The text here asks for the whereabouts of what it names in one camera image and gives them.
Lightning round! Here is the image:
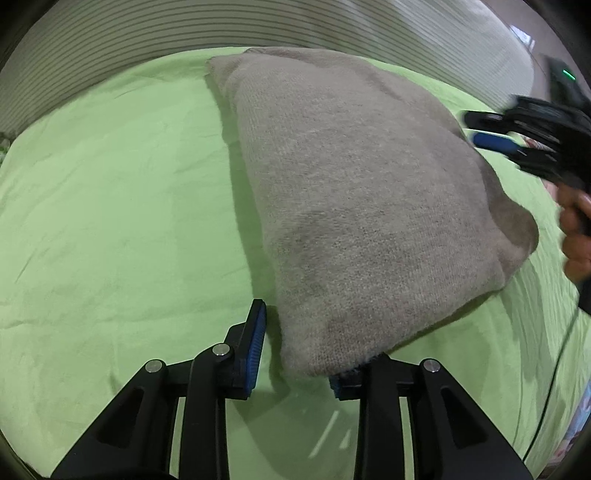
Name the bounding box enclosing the white ribbed headboard cover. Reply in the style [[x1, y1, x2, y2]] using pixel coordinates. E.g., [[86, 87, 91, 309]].
[[0, 0, 536, 139]]

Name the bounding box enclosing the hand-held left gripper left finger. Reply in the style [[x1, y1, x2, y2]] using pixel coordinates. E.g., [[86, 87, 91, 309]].
[[51, 299, 267, 480]]

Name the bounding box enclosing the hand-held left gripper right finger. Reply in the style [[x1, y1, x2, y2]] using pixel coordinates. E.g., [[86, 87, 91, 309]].
[[329, 353, 534, 480]]

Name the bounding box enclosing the light green bed sheet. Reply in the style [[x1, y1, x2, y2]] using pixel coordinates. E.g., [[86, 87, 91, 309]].
[[0, 46, 591, 480]]

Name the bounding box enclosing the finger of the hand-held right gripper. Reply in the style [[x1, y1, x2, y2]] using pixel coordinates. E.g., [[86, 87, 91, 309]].
[[463, 110, 509, 133], [468, 130, 529, 157]]

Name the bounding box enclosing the pink printed cloth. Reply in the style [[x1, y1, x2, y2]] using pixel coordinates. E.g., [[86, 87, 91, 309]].
[[551, 397, 591, 468]]

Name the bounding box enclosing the beige knit sweater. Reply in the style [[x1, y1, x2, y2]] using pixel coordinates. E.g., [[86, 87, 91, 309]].
[[205, 46, 540, 378]]

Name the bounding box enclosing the person's right hand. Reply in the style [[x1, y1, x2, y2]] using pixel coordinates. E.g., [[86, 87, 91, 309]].
[[556, 182, 591, 283]]

